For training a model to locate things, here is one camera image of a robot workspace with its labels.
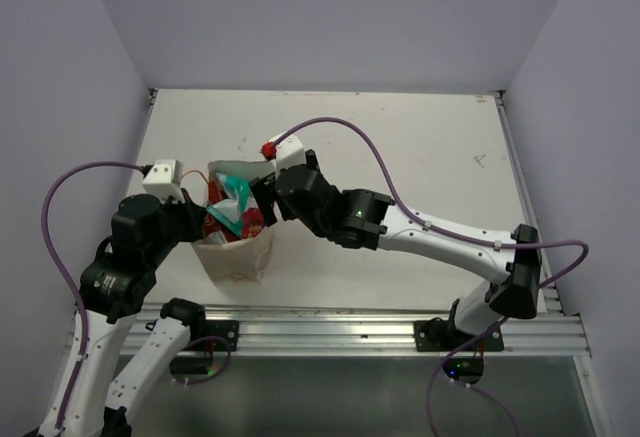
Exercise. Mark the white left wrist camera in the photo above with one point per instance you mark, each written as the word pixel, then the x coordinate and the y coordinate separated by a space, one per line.
pixel 162 180

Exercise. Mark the aluminium mounting rail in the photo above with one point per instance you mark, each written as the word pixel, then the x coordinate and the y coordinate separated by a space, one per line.
pixel 299 332

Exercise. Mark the black left base bracket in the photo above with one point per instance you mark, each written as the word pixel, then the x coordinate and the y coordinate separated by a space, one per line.
pixel 228 330

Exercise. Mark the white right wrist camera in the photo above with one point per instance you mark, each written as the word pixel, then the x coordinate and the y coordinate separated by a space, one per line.
pixel 284 153

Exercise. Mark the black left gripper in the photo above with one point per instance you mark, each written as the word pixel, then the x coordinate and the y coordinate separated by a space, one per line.
pixel 191 211

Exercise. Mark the black base bracket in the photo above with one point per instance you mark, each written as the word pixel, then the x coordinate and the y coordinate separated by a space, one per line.
pixel 439 335
pixel 228 330

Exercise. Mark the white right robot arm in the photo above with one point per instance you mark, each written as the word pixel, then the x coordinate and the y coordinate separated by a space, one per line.
pixel 510 266

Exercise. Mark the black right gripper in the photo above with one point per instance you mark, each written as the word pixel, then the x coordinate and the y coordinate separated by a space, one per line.
pixel 265 195

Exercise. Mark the teal snack packet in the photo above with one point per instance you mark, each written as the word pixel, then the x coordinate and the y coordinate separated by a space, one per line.
pixel 238 198

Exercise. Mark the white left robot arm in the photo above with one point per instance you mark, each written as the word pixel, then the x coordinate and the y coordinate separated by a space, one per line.
pixel 94 397

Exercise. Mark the black right base bracket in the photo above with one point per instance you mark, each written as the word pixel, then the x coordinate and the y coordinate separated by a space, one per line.
pixel 439 335

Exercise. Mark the red Chuba cassava chips bag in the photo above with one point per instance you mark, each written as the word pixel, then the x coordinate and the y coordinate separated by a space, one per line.
pixel 215 233

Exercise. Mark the white paper bag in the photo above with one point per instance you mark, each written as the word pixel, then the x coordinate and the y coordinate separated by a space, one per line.
pixel 243 261

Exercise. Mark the red snack packet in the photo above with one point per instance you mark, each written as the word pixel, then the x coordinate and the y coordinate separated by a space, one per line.
pixel 252 223

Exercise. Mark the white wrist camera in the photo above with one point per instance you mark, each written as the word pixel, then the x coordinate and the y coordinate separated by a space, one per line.
pixel 284 153
pixel 162 180

